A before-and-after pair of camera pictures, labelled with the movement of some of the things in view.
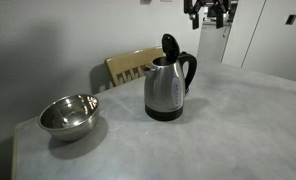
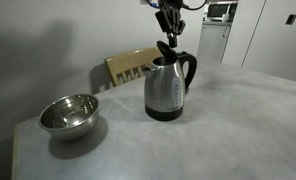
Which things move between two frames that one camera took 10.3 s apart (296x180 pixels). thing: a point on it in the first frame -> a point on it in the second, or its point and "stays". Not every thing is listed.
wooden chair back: (129, 66) stays
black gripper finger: (219, 20) -> (173, 39)
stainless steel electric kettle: (167, 80) stays
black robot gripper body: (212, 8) -> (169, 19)
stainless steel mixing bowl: (69, 117) stays
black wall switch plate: (291, 19) stays
